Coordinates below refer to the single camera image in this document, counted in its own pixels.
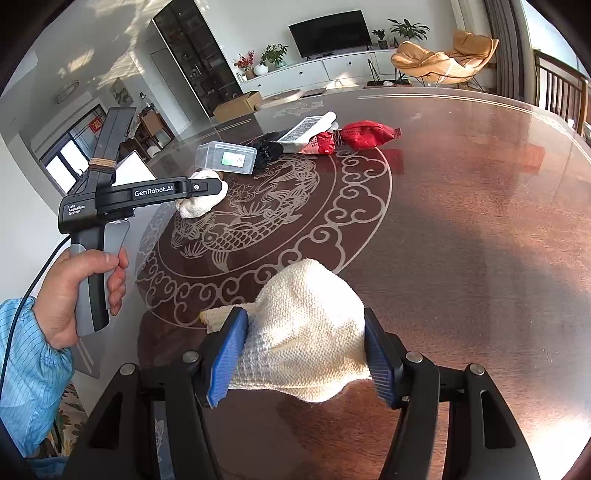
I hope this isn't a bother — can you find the clear plastic storage box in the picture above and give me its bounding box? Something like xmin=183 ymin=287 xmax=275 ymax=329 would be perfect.
xmin=195 ymin=141 xmax=257 ymax=175

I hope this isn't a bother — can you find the cream and yellow knitted cloth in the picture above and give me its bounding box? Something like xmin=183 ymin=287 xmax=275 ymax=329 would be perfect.
xmin=198 ymin=257 xmax=373 ymax=404

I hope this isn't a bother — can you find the black hair claw clip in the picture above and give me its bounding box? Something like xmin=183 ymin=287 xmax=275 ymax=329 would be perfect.
xmin=250 ymin=132 xmax=284 ymax=170

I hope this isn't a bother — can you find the person's left hand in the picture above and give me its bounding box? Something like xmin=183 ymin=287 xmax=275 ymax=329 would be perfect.
xmin=33 ymin=247 xmax=129 ymax=350

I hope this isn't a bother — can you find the floral cushioned chair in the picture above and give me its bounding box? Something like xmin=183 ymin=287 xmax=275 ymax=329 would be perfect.
xmin=39 ymin=383 xmax=87 ymax=458

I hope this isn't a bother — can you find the distant dining table set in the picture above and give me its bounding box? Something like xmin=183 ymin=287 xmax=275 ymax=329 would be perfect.
xmin=118 ymin=107 xmax=175 ymax=163

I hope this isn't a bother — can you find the brown cardboard box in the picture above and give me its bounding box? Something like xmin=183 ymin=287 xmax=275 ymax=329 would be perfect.
xmin=213 ymin=91 xmax=263 ymax=123

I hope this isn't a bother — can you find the dark glass display cabinet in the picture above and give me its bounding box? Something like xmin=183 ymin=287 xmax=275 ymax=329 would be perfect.
xmin=153 ymin=0 xmax=242 ymax=118

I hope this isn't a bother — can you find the red flower vase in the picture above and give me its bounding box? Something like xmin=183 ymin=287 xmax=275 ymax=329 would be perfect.
xmin=233 ymin=50 xmax=256 ymax=80

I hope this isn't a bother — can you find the green potted plant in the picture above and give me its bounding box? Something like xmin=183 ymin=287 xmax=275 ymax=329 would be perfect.
xmin=260 ymin=43 xmax=287 ymax=69

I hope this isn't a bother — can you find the red fabric pouch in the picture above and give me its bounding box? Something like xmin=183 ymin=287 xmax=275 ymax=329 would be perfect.
xmin=298 ymin=120 xmax=402 ymax=155

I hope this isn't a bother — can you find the white tv cabinet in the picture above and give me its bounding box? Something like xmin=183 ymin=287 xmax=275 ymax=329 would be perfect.
xmin=240 ymin=49 xmax=397 ymax=98

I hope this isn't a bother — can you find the black flat television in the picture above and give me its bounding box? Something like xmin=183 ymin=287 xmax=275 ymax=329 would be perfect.
xmin=290 ymin=10 xmax=372 ymax=58

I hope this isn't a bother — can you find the small potted plant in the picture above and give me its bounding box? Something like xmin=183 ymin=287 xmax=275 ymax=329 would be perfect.
xmin=372 ymin=29 xmax=389 ymax=49

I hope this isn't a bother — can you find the wooden dining chair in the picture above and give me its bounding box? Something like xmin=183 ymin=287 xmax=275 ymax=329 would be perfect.
xmin=534 ymin=50 xmax=589 ymax=136

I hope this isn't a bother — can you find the orange lounge chair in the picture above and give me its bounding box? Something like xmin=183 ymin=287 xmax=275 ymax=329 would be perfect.
xmin=391 ymin=29 xmax=499 ymax=85

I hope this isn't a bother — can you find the leafy plant beside tv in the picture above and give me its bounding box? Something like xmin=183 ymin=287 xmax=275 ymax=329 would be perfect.
xmin=389 ymin=19 xmax=430 ymax=41

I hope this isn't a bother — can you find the grey curtain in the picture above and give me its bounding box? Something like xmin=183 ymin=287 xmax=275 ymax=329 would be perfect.
xmin=484 ymin=0 xmax=535 ymax=104

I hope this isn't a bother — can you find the framed wall painting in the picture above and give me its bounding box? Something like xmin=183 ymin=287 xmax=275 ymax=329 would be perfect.
xmin=109 ymin=77 xmax=134 ymax=107

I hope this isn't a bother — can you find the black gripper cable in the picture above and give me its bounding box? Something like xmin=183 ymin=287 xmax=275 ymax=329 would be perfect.
xmin=0 ymin=233 xmax=73 ymax=398

